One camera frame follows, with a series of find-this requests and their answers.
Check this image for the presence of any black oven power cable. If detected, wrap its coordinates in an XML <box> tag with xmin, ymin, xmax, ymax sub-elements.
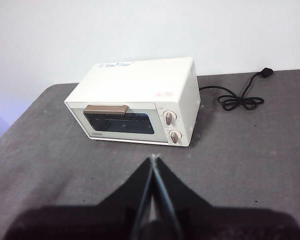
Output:
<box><xmin>198</xmin><ymin>67</ymin><xmax>275</xmax><ymax>112</ymax></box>

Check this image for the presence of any beige round oven knob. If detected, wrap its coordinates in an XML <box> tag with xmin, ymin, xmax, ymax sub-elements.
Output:
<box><xmin>168</xmin><ymin>129</ymin><xmax>183</xmax><ymax>145</ymax></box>
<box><xmin>162</xmin><ymin>110</ymin><xmax>178</xmax><ymax>126</ymax></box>

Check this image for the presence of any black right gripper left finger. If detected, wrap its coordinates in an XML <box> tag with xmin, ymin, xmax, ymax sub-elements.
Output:
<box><xmin>3</xmin><ymin>156</ymin><xmax>155</xmax><ymax>240</ymax></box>

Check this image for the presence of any cream toaster oven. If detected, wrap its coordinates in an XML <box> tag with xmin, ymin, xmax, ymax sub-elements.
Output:
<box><xmin>64</xmin><ymin>56</ymin><xmax>201</xmax><ymax>148</ymax></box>

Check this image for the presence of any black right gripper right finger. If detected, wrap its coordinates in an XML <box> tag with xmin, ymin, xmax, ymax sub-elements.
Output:
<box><xmin>156</xmin><ymin>156</ymin><xmax>300</xmax><ymax>240</ymax></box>

